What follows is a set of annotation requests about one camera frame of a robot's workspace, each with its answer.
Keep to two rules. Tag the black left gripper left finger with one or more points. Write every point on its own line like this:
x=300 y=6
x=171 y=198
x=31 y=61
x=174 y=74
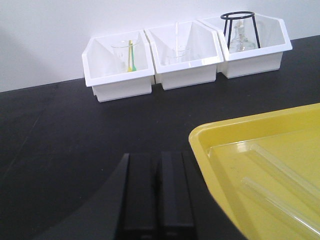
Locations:
x=122 y=209

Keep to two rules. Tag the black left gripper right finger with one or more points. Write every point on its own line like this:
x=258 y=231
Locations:
x=186 y=210

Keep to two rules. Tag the tall clear glass tube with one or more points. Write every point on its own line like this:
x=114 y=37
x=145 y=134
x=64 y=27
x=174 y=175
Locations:
x=287 y=174

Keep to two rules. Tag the short clear glass tube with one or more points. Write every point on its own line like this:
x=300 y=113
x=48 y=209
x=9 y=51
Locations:
x=280 y=209

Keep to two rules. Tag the yellow plastic tray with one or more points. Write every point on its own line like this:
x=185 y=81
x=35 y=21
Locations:
x=222 y=152

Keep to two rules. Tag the yellow green plastic spatula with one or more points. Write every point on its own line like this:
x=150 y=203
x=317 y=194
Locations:
x=131 y=63

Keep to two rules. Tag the white storage bin left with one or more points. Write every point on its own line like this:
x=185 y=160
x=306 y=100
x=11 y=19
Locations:
x=101 y=74

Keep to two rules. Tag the white storage bin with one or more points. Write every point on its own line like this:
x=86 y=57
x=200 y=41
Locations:
x=205 y=54
x=101 y=74
x=274 y=41

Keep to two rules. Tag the clear beaker in middle bin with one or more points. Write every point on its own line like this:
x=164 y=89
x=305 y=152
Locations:
x=179 y=54

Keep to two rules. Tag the white storage bin middle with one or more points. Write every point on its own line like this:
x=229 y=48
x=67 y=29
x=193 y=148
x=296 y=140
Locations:
x=205 y=54

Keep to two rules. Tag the white storage bin right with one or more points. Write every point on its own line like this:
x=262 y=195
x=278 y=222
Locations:
x=274 y=41

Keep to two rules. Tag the clear glass flask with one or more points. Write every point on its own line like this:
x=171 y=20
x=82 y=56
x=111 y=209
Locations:
x=240 y=42

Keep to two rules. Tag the black wire tripod stand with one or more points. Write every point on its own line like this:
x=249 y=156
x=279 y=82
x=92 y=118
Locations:
x=230 y=20

